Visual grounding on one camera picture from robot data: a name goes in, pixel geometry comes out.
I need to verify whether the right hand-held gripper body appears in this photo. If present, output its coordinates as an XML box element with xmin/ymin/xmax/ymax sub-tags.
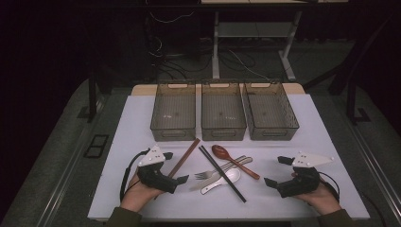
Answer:
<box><xmin>276</xmin><ymin>150</ymin><xmax>335</xmax><ymax>199</ymax></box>

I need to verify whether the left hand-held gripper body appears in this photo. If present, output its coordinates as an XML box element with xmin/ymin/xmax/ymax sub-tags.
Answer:
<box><xmin>137</xmin><ymin>144</ymin><xmax>179</xmax><ymax>194</ymax></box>

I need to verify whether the brown wooden chopstick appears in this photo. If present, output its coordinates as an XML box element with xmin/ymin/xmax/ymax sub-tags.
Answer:
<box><xmin>169</xmin><ymin>139</ymin><xmax>201</xmax><ymax>179</ymax></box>
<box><xmin>167</xmin><ymin>137</ymin><xmax>200</xmax><ymax>178</ymax></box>

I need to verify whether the metal fork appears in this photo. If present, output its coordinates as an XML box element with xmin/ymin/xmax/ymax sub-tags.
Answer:
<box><xmin>194</xmin><ymin>154</ymin><xmax>248</xmax><ymax>181</ymax></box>

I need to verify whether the black chopstick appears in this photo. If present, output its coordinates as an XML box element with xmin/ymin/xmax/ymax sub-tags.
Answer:
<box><xmin>200</xmin><ymin>145</ymin><xmax>248</xmax><ymax>201</ymax></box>
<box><xmin>198</xmin><ymin>146</ymin><xmax>245</xmax><ymax>203</ymax></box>

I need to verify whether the white ceramic spoon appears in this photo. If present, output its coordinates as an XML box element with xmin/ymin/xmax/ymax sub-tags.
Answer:
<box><xmin>200</xmin><ymin>167</ymin><xmax>242</xmax><ymax>196</ymax></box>

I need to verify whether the translucent grey storage bin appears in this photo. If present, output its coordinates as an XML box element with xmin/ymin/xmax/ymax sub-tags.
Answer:
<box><xmin>200</xmin><ymin>80</ymin><xmax>247</xmax><ymax>142</ymax></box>
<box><xmin>149</xmin><ymin>80</ymin><xmax>197</xmax><ymax>142</ymax></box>
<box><xmin>241</xmin><ymin>80</ymin><xmax>300</xmax><ymax>141</ymax></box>

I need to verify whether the red-brown wooden spoon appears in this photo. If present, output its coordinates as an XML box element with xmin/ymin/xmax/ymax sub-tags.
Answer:
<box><xmin>211</xmin><ymin>144</ymin><xmax>261</xmax><ymax>181</ymax></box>

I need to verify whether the person's left hand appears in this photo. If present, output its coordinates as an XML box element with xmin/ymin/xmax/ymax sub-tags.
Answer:
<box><xmin>120</xmin><ymin>172</ymin><xmax>165</xmax><ymax>213</ymax></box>

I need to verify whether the person's right hand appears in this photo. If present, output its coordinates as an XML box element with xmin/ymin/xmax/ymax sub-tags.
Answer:
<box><xmin>294</xmin><ymin>181</ymin><xmax>342</xmax><ymax>216</ymax></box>

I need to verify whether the white table cover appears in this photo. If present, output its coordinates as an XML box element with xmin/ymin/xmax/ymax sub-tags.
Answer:
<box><xmin>87</xmin><ymin>93</ymin><xmax>371</xmax><ymax>221</ymax></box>

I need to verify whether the black metal stand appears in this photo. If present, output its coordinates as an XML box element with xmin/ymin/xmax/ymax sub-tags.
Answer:
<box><xmin>87</xmin><ymin>70</ymin><xmax>106</xmax><ymax>124</ymax></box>
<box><xmin>302</xmin><ymin>12</ymin><xmax>401</xmax><ymax>126</ymax></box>

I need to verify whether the white metal desk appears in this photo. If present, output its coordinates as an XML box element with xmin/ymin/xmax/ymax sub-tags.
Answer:
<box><xmin>200</xmin><ymin>0</ymin><xmax>349</xmax><ymax>82</ymax></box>

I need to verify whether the metal floor rail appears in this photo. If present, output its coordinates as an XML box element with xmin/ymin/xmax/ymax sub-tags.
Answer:
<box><xmin>346</xmin><ymin>122</ymin><xmax>401</xmax><ymax>221</ymax></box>
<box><xmin>37</xmin><ymin>126</ymin><xmax>96</xmax><ymax>227</ymax></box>

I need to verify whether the bundle of black floor cables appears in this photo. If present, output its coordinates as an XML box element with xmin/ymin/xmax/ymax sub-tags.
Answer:
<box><xmin>148</xmin><ymin>34</ymin><xmax>256</xmax><ymax>79</ymax></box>

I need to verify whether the white floor cable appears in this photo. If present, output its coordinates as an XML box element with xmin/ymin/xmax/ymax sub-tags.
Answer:
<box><xmin>228</xmin><ymin>49</ymin><xmax>271</xmax><ymax>81</ymax></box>

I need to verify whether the white hanging cable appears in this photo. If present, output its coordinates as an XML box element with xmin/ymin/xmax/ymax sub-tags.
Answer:
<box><xmin>149</xmin><ymin>11</ymin><xmax>195</xmax><ymax>25</ymax></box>

